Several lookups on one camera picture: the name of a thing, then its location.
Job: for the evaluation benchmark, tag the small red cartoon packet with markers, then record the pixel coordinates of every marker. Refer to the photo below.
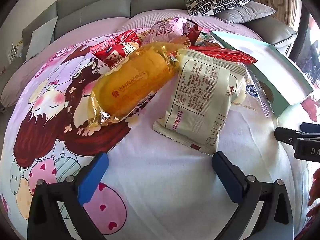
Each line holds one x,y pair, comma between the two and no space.
112,50

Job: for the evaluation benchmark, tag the small white rack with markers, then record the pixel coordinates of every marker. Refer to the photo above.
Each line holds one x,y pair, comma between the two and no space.
15,52

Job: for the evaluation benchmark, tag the red patterned snack packet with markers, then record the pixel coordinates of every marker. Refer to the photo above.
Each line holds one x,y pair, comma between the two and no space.
225,55

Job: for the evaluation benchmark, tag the person's right hand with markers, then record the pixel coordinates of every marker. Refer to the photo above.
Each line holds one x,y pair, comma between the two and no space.
315,192

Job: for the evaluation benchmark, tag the printed pink blanket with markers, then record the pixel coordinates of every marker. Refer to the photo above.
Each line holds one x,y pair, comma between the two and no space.
155,180

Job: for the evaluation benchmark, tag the dark grey pillow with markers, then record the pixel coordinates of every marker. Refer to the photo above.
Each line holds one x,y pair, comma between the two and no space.
250,12

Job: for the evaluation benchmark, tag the black pole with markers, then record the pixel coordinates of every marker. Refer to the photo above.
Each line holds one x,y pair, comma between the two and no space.
298,27

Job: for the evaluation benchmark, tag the red foil snack packet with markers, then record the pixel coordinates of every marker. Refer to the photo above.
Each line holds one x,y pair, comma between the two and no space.
195,33

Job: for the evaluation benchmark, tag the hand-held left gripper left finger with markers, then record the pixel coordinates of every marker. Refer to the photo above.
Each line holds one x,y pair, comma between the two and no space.
92,177

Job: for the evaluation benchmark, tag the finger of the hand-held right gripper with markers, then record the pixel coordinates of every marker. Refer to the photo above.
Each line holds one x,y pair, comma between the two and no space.
287,135
311,127

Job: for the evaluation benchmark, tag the white tray with teal rim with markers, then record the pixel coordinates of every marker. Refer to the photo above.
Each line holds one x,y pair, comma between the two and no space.
262,60

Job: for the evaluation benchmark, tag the cream snack packet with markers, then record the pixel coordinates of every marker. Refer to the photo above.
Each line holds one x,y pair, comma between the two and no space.
200,100

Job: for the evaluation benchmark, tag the purple cake roll packet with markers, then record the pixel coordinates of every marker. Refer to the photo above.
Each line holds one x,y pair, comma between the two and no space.
165,30

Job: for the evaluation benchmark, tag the grey sofa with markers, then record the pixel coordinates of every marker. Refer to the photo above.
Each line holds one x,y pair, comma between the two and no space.
100,2

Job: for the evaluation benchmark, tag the yellow bread packet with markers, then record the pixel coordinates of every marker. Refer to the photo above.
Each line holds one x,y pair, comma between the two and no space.
135,80

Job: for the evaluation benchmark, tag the clear snack packet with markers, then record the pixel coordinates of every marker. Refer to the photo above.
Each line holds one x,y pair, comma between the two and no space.
252,90

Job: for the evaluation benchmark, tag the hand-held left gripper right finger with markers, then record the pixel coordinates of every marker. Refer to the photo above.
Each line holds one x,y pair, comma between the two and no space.
228,177

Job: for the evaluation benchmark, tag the light grey pillow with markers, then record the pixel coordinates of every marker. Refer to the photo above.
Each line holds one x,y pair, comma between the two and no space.
41,37

